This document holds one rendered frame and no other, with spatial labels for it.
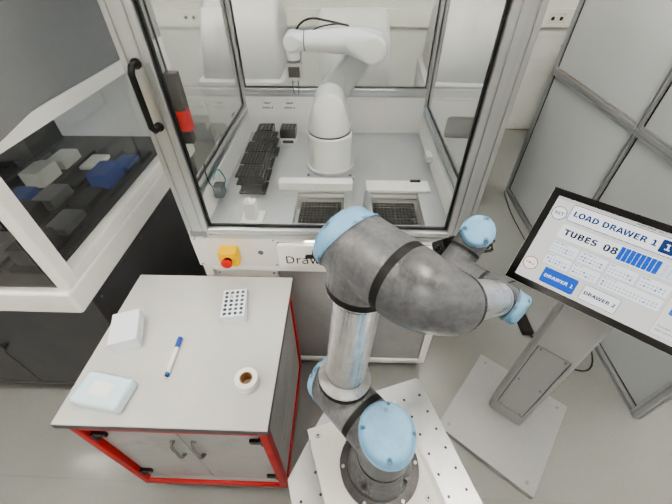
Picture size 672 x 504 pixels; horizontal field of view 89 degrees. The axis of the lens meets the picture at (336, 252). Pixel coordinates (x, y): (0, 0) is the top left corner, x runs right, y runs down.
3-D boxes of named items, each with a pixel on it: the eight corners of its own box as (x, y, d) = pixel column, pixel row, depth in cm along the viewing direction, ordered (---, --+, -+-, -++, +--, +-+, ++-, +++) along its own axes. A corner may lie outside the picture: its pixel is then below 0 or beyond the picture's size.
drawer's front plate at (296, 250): (354, 268, 134) (355, 247, 126) (279, 266, 134) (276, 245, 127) (354, 264, 135) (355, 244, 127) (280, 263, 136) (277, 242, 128)
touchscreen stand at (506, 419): (530, 499, 147) (704, 394, 77) (436, 427, 169) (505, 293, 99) (564, 409, 174) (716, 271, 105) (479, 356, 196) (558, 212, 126)
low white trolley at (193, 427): (292, 496, 148) (267, 431, 96) (150, 491, 150) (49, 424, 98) (305, 370, 190) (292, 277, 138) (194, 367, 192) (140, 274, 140)
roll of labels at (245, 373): (238, 398, 103) (236, 392, 100) (234, 377, 108) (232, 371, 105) (261, 390, 105) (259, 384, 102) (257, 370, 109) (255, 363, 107)
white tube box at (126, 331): (142, 346, 116) (135, 338, 112) (113, 353, 114) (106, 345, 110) (145, 317, 124) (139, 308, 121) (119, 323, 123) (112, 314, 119)
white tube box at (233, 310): (246, 321, 123) (244, 315, 120) (222, 324, 122) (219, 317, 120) (248, 294, 132) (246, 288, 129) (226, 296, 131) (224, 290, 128)
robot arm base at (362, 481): (418, 498, 79) (425, 486, 72) (352, 506, 78) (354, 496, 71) (401, 428, 90) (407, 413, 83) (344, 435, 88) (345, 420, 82)
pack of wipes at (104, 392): (139, 384, 106) (133, 377, 103) (120, 416, 99) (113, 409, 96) (96, 376, 108) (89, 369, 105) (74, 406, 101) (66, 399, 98)
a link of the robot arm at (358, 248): (342, 448, 76) (382, 266, 42) (302, 398, 85) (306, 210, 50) (379, 414, 83) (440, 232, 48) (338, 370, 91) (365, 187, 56)
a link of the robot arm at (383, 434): (384, 497, 71) (391, 479, 61) (340, 443, 78) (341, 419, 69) (421, 454, 76) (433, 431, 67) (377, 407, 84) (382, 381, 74)
